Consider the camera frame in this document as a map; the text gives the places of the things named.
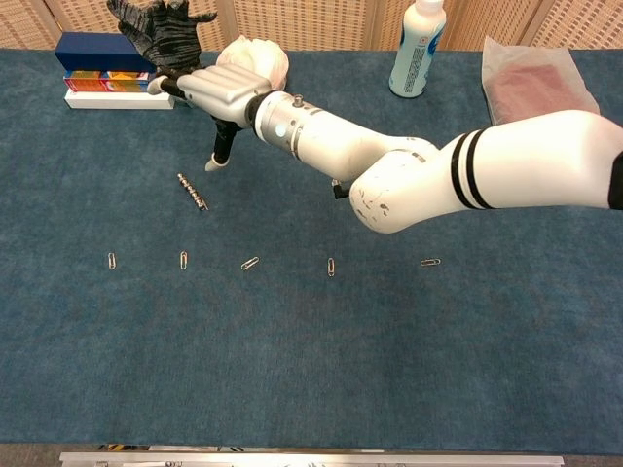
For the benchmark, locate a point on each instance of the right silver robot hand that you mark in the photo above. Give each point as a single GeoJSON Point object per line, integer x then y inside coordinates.
{"type": "Point", "coordinates": [224, 90]}

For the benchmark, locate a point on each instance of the metal drill bit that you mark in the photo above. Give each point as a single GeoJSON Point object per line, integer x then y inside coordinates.
{"type": "Point", "coordinates": [190, 187]}

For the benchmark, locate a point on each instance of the grey knit glove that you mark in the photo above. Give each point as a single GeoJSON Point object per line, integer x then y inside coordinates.
{"type": "Point", "coordinates": [165, 39]}

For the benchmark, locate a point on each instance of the small orange box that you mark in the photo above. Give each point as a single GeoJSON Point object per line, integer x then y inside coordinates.
{"type": "Point", "coordinates": [83, 82]}
{"type": "Point", "coordinates": [129, 82]}

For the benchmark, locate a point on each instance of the flat white box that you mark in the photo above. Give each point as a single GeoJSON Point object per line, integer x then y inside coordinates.
{"type": "Point", "coordinates": [117, 100]}

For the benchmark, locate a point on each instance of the wicker folding screen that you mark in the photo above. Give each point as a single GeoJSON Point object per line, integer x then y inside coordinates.
{"type": "Point", "coordinates": [316, 22]}

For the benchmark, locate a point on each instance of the dark blue box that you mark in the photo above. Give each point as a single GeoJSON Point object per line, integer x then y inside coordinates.
{"type": "Point", "coordinates": [97, 51]}

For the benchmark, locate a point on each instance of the light blue plastic bottle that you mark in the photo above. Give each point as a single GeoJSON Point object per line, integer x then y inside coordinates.
{"type": "Point", "coordinates": [414, 58]}

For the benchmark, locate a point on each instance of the blue felt table cover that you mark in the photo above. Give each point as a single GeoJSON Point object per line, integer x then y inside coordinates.
{"type": "Point", "coordinates": [292, 340]}

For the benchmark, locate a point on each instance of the pink cloth in bag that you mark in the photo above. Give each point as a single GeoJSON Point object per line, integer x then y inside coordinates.
{"type": "Point", "coordinates": [535, 92]}

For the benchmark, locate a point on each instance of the translucent zip bag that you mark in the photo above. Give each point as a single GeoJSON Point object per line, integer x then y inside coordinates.
{"type": "Point", "coordinates": [535, 78]}

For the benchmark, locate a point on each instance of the aluminium rail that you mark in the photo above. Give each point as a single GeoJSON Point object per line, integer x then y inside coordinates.
{"type": "Point", "coordinates": [311, 459]}

